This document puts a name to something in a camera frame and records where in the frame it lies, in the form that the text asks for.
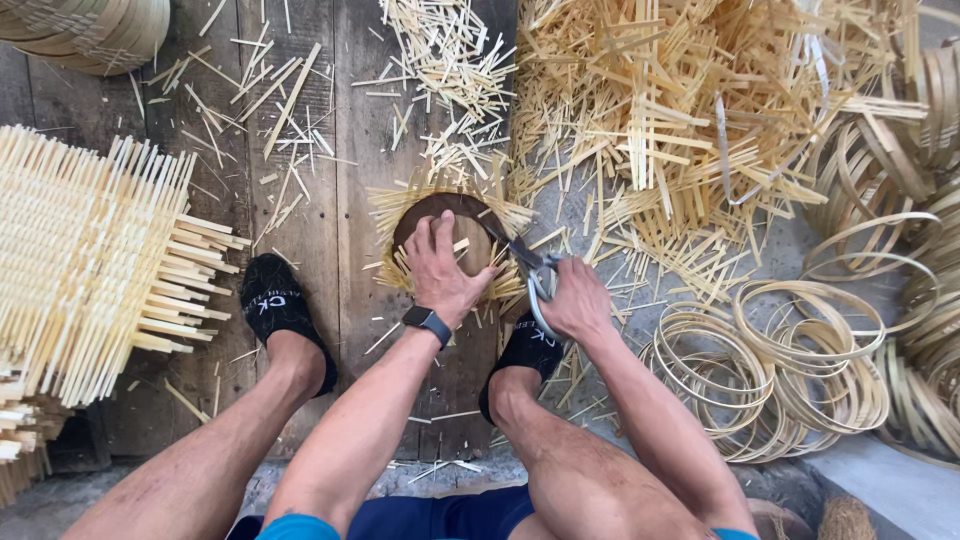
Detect stack of round bamboo sieves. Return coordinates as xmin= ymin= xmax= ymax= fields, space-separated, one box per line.
xmin=0 ymin=0 xmax=173 ymax=78

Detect person's leg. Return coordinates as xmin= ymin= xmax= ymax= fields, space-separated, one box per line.
xmin=487 ymin=366 xmax=725 ymax=540
xmin=62 ymin=328 xmax=330 ymax=540

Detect black left sock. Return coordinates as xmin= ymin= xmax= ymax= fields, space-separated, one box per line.
xmin=239 ymin=252 xmax=339 ymax=399

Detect black smartwatch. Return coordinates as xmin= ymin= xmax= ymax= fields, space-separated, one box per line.
xmin=401 ymin=304 xmax=454 ymax=351

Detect scattered thin bamboo slivers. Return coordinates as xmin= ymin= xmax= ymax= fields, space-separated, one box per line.
xmin=127 ymin=0 xmax=520 ymax=249

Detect round brown wooden template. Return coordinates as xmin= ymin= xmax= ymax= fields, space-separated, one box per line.
xmin=391 ymin=192 xmax=498 ymax=279

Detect metal shears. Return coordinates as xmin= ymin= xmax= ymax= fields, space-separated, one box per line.
xmin=480 ymin=219 xmax=565 ymax=345

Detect black right sock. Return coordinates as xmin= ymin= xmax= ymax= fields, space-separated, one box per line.
xmin=477 ymin=310 xmax=566 ymax=426

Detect person's right leg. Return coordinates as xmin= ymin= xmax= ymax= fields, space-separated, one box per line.
xmin=487 ymin=366 xmax=725 ymax=540

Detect blue shorts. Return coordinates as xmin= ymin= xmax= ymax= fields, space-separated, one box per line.
xmin=225 ymin=483 xmax=538 ymax=540

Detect pile of bamboo strip offcuts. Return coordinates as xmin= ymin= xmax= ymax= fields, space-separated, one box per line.
xmin=508 ymin=0 xmax=931 ymax=305

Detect person's right hand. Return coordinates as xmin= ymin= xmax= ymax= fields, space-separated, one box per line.
xmin=540 ymin=256 xmax=614 ymax=344

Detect white plastic strap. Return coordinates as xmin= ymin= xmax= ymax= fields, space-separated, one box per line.
xmin=712 ymin=0 xmax=835 ymax=208

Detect person's left hand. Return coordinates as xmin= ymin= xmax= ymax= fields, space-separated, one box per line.
xmin=404 ymin=210 xmax=499 ymax=332

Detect person's left leg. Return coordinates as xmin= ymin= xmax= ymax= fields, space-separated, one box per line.
xmin=62 ymin=328 xmax=330 ymax=540

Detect small woven bamboo mat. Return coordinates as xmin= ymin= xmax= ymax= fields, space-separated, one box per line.
xmin=364 ymin=166 xmax=539 ymax=306

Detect black sock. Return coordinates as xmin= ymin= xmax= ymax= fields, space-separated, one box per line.
xmin=239 ymin=252 xmax=339 ymax=399
xmin=477 ymin=310 xmax=566 ymax=426

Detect heap of bamboo hoops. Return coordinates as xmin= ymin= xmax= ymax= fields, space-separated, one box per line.
xmin=639 ymin=41 xmax=960 ymax=472

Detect teal shirt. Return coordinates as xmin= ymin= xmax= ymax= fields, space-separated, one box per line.
xmin=255 ymin=513 xmax=760 ymax=540

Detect brown fibre brush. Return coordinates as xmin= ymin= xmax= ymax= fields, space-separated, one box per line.
xmin=817 ymin=495 xmax=879 ymax=540

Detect stack of woven bamboo mats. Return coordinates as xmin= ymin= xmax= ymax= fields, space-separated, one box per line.
xmin=0 ymin=123 xmax=253 ymax=509

